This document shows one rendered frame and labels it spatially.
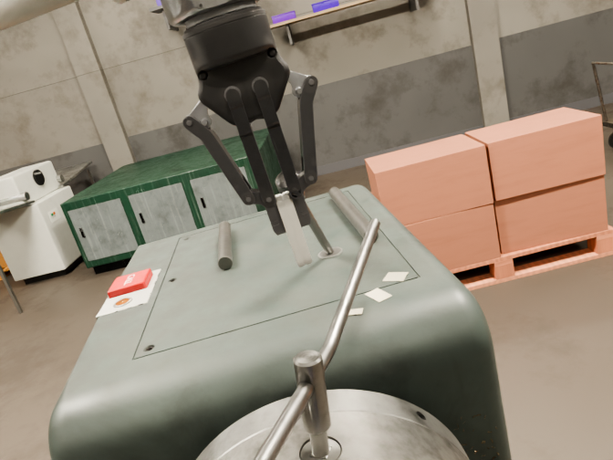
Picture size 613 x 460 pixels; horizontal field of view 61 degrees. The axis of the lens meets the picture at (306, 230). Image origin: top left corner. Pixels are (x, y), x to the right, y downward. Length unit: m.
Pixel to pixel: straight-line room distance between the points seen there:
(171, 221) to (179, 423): 4.62
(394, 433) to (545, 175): 2.75
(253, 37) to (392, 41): 6.28
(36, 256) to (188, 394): 5.52
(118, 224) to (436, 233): 3.29
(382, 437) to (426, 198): 2.53
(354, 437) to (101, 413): 0.27
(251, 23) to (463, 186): 2.59
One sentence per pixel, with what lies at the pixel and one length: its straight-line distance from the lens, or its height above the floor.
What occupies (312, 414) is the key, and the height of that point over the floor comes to 1.28.
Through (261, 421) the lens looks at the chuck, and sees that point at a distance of 0.50.
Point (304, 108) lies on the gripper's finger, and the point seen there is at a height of 1.48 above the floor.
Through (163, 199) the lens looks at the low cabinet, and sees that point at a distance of 5.10.
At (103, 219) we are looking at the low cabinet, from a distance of 5.36.
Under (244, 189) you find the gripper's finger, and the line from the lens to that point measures 0.49.
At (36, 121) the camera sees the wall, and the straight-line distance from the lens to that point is 7.58.
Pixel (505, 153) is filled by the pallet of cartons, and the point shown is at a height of 0.75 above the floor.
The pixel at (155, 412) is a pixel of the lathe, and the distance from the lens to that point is 0.58.
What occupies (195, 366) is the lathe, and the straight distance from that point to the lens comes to 0.58.
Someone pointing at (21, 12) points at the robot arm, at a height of 1.63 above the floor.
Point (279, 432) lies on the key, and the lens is 0.36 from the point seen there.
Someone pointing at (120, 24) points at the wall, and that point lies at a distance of 7.05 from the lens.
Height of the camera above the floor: 1.53
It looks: 18 degrees down
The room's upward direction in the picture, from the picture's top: 15 degrees counter-clockwise
